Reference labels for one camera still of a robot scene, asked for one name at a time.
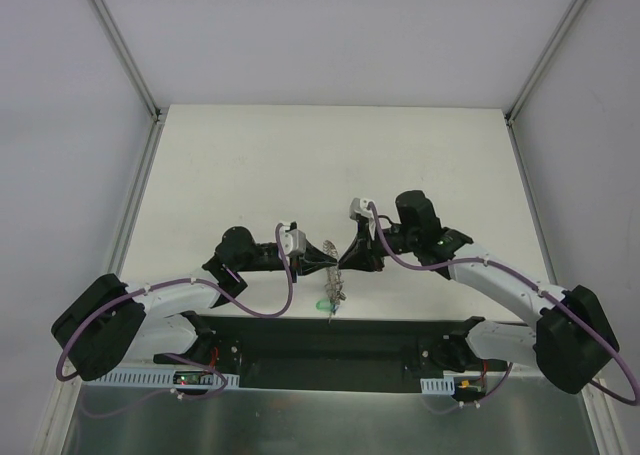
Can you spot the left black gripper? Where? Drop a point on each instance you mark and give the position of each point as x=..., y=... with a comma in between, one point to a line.
x=302, y=262

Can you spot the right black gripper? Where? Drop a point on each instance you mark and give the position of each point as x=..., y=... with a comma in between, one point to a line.
x=368, y=250

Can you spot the metal key organizer ring disc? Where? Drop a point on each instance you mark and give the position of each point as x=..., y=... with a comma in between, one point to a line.
x=334, y=286

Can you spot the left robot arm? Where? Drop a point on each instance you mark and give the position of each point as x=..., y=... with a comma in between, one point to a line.
x=110, y=323

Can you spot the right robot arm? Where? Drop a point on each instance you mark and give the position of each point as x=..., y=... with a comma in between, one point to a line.
x=564, y=333

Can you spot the green key tag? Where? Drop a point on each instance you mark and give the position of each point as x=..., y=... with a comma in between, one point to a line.
x=324, y=305

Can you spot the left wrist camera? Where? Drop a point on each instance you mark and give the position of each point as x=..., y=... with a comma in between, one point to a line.
x=292, y=239

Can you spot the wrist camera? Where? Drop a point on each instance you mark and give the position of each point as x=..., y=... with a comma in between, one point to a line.
x=359, y=210
x=292, y=239

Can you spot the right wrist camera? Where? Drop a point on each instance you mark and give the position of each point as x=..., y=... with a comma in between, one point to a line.
x=359, y=210

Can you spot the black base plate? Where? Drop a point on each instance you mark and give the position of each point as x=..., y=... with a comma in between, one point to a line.
x=343, y=355

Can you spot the right white cable duct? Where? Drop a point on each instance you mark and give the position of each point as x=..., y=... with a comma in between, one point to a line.
x=443, y=386

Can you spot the white cable duct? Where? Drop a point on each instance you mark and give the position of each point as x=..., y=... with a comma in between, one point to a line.
x=443, y=386
x=165, y=379

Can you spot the left white cable duct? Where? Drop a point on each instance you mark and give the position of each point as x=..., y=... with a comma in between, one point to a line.
x=165, y=379

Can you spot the left aluminium frame rail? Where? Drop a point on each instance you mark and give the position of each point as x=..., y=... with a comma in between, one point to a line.
x=138, y=157

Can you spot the aluminium frame rail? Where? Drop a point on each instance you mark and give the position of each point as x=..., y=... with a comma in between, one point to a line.
x=138, y=157
x=531, y=146

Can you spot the right aluminium frame rail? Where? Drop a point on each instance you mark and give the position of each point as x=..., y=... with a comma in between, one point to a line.
x=531, y=146

